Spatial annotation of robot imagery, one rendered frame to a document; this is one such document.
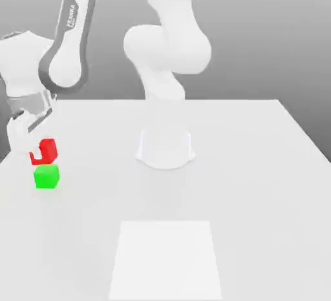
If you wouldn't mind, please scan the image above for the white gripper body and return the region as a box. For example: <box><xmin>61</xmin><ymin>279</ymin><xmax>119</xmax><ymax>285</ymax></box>
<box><xmin>6</xmin><ymin>107</ymin><xmax>53</xmax><ymax>155</ymax></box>

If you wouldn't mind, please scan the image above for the small red cube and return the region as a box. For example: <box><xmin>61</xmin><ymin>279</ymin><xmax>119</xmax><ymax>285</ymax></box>
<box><xmin>28</xmin><ymin>138</ymin><xmax>59</xmax><ymax>166</ymax></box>

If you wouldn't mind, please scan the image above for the small green cube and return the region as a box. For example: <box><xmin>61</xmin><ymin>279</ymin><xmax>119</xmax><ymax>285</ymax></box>
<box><xmin>33</xmin><ymin>164</ymin><xmax>60</xmax><ymax>190</ymax></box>

